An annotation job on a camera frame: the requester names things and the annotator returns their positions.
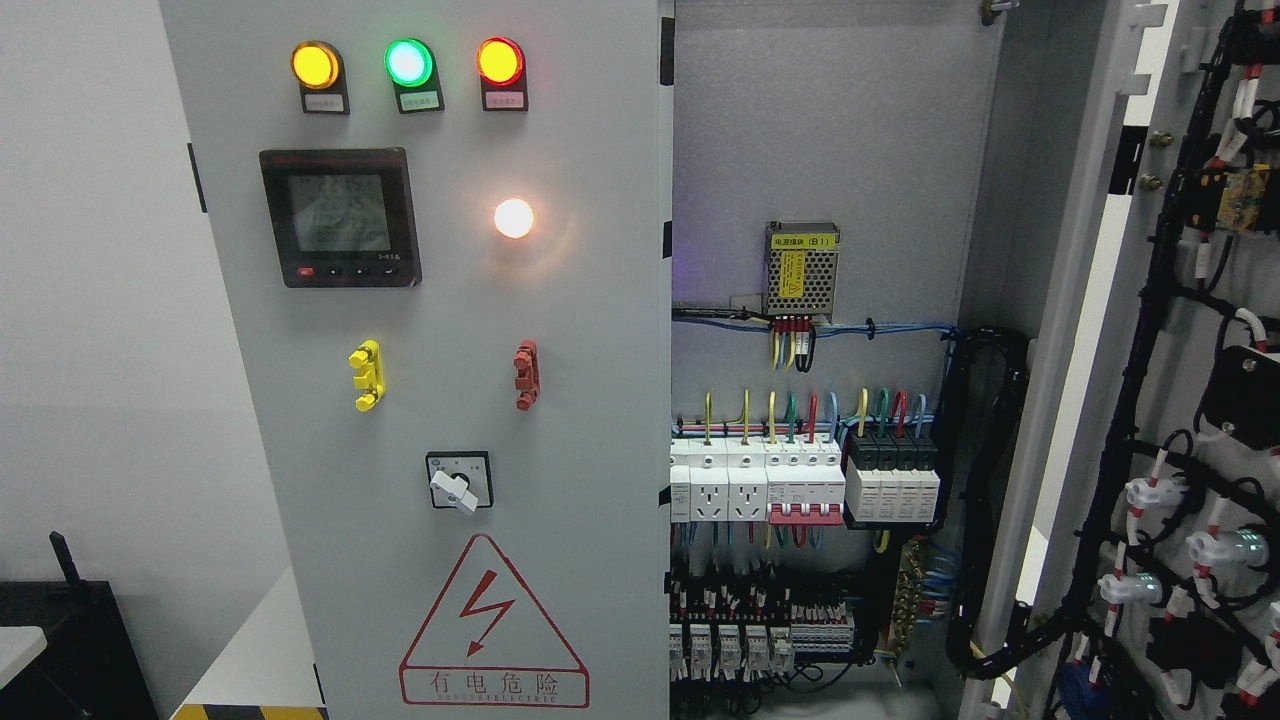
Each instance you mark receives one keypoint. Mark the grey cabinet door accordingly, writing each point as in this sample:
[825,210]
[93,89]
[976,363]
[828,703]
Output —
[1156,589]
[576,479]

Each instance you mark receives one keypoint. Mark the red terminal connector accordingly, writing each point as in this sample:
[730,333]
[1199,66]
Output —
[527,374]

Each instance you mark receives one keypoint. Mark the white glowing indicator light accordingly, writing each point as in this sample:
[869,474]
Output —
[514,218]

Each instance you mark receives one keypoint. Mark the metal mesh power supply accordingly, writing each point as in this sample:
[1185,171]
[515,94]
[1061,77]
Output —
[802,268]

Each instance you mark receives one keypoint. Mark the yellow terminal connector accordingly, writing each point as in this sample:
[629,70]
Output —
[369,375]

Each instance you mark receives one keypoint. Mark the black white surge protector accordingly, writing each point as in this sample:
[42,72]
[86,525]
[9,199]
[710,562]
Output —
[891,479]

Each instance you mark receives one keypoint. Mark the relay terminal block row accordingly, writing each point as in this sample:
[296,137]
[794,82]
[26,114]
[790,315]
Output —
[748,629]

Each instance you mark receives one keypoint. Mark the red electric warning sticker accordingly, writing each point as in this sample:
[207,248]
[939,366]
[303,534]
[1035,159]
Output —
[488,641]

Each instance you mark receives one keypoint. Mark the red indicator light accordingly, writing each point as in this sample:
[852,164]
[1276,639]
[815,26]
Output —
[501,65]

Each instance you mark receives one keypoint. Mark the black digital power meter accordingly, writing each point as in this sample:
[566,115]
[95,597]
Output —
[342,218]

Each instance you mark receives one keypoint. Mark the brass ground bar right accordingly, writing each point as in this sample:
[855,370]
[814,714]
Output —
[907,597]

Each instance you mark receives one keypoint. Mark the green indicator light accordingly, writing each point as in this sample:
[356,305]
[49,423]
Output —
[412,69]

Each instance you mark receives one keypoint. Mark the yellow indicator light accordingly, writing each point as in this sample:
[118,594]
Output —
[319,70]

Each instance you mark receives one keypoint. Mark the black box with antenna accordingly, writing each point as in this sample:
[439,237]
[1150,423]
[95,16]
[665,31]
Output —
[84,666]

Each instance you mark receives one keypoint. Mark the white din rail sockets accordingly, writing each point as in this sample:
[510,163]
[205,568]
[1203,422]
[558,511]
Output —
[717,480]

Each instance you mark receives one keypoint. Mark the white rotary selector switch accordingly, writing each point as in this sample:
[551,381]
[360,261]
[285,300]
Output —
[460,480]

